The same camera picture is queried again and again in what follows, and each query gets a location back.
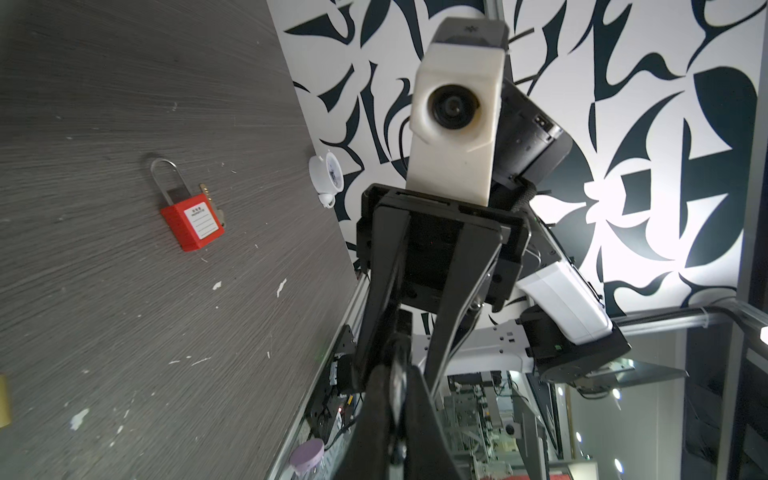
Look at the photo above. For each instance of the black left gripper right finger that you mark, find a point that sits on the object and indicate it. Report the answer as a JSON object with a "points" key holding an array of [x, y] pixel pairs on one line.
{"points": [[427, 456]]}

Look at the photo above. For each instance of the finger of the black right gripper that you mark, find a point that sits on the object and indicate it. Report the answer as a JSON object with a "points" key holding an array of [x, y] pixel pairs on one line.
{"points": [[382, 339], [475, 251]]}

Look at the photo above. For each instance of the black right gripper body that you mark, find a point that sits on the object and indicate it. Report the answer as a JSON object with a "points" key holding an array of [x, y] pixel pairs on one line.
{"points": [[433, 233]]}

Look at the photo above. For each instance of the red padlock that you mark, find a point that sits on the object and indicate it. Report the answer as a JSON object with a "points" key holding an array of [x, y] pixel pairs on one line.
{"points": [[192, 217]]}

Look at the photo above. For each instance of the purple hourglass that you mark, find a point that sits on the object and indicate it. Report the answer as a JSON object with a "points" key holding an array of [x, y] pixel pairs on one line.
{"points": [[306, 457]]}

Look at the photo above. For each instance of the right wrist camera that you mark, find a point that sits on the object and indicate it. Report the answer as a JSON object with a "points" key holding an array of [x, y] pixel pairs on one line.
{"points": [[455, 110]]}

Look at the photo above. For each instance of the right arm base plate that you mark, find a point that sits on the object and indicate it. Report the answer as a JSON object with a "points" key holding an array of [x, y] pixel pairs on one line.
{"points": [[334, 396]]}

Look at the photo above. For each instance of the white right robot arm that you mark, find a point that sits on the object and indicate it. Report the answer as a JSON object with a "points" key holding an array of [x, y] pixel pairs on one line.
{"points": [[554, 317]]}

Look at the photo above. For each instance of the white alarm clock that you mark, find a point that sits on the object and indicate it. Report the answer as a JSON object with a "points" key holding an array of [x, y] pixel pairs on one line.
{"points": [[327, 178]]}

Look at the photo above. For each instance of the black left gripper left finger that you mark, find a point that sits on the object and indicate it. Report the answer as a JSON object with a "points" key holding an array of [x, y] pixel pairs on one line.
{"points": [[367, 456]]}

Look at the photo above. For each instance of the brass padlock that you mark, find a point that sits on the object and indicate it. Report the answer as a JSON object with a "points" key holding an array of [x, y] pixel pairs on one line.
{"points": [[5, 403]]}

